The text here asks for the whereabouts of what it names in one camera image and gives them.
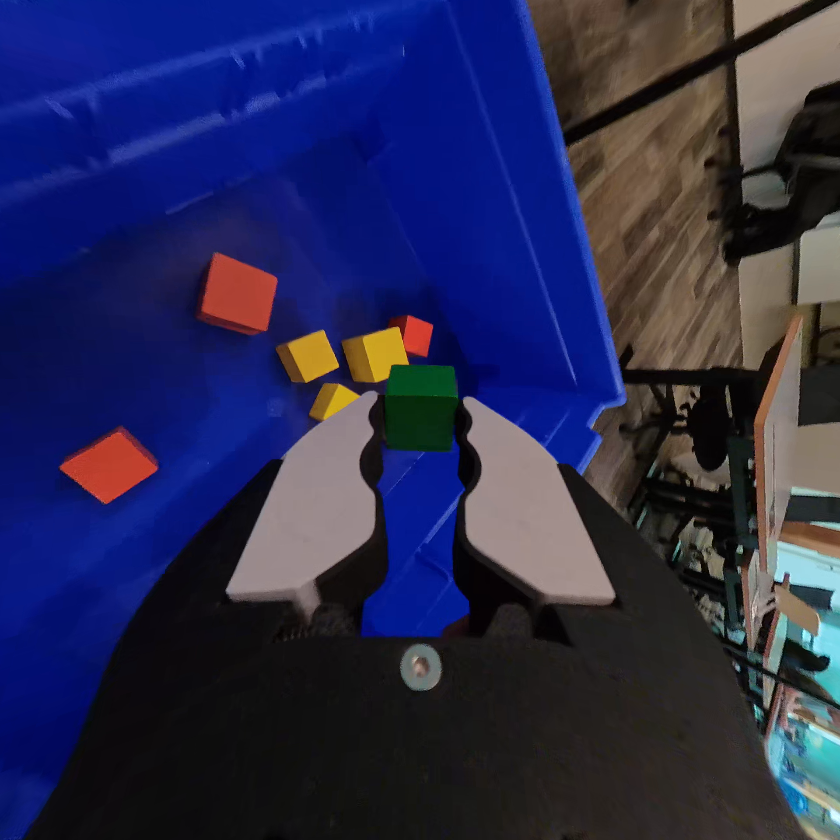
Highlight blue plastic bin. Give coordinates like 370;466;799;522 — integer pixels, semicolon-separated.
0;0;626;840

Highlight black office chair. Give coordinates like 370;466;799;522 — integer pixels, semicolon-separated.
679;390;739;475
705;82;840;265

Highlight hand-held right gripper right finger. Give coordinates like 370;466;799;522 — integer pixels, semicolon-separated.
453;395;618;636

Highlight yellow wooden cube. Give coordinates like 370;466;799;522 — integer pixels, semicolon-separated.
308;382;362;422
341;326;410;384
276;329;340;384

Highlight red wooden cube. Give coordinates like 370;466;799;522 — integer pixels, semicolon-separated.
196;252;278;336
59;425;160;505
388;315;434;358

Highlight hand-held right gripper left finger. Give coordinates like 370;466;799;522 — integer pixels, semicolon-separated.
225;390;389;637

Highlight green wooden cube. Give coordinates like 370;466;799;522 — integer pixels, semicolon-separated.
384;364;459;452

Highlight wood-edged background desk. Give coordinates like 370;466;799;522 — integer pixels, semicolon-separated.
620;314;840;664

